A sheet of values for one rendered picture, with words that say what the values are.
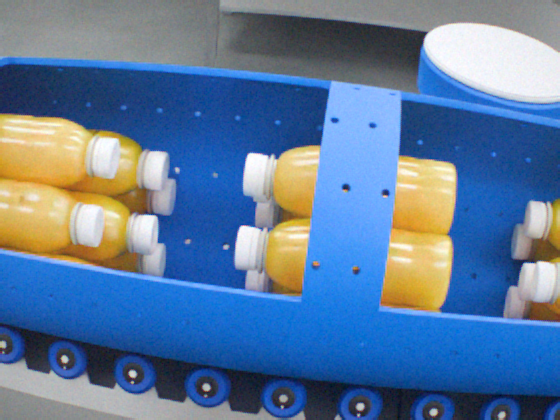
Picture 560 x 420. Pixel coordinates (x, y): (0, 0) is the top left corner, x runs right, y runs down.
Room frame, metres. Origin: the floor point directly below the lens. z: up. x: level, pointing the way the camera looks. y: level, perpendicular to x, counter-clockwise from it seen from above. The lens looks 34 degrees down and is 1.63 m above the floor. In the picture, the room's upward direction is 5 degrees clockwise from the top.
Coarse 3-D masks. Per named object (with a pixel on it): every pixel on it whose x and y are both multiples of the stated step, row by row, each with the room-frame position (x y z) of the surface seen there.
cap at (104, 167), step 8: (96, 144) 0.77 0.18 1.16; (104, 144) 0.77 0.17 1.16; (112, 144) 0.77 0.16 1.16; (96, 152) 0.77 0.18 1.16; (104, 152) 0.77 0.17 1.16; (112, 152) 0.77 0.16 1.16; (96, 160) 0.76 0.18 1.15; (104, 160) 0.76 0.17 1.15; (112, 160) 0.77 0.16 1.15; (96, 168) 0.76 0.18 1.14; (104, 168) 0.76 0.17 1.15; (112, 168) 0.77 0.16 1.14; (96, 176) 0.77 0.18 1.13; (104, 176) 0.76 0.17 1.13; (112, 176) 0.77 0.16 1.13
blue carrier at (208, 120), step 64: (0, 64) 0.82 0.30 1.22; (64, 64) 0.85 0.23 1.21; (128, 64) 0.84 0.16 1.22; (128, 128) 0.92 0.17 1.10; (192, 128) 0.91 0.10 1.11; (256, 128) 0.90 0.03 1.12; (320, 128) 0.90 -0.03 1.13; (384, 128) 0.73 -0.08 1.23; (448, 128) 0.87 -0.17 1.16; (512, 128) 0.85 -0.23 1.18; (192, 192) 0.90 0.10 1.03; (320, 192) 0.67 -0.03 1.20; (384, 192) 0.68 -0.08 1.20; (512, 192) 0.88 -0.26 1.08; (0, 256) 0.65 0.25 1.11; (192, 256) 0.85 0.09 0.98; (320, 256) 0.64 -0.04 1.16; (384, 256) 0.64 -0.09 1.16; (0, 320) 0.67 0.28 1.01; (64, 320) 0.65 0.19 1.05; (128, 320) 0.64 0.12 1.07; (192, 320) 0.63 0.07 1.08; (256, 320) 0.63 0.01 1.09; (320, 320) 0.62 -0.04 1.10; (384, 320) 0.62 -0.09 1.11; (448, 320) 0.62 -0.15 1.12; (512, 320) 0.62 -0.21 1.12; (384, 384) 0.64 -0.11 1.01; (448, 384) 0.63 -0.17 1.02; (512, 384) 0.62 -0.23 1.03
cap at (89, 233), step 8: (88, 208) 0.73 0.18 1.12; (96, 208) 0.73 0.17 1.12; (80, 216) 0.72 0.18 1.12; (88, 216) 0.72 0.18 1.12; (96, 216) 0.72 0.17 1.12; (80, 224) 0.71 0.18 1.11; (88, 224) 0.71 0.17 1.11; (96, 224) 0.72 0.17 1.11; (80, 232) 0.71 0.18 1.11; (88, 232) 0.71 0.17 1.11; (96, 232) 0.72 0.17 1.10; (80, 240) 0.71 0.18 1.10; (88, 240) 0.71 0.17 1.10; (96, 240) 0.72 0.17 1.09
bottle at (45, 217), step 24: (0, 192) 0.72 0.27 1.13; (24, 192) 0.72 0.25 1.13; (48, 192) 0.73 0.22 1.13; (0, 216) 0.70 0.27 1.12; (24, 216) 0.70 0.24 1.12; (48, 216) 0.71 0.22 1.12; (72, 216) 0.72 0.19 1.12; (0, 240) 0.70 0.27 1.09; (24, 240) 0.70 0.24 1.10; (48, 240) 0.70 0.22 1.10; (72, 240) 0.71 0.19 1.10
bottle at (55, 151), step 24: (0, 120) 0.78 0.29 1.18; (24, 120) 0.79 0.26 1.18; (48, 120) 0.79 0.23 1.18; (0, 144) 0.76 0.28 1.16; (24, 144) 0.76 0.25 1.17; (48, 144) 0.76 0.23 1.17; (72, 144) 0.76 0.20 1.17; (0, 168) 0.75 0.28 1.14; (24, 168) 0.75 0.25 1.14; (48, 168) 0.75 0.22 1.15; (72, 168) 0.75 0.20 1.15
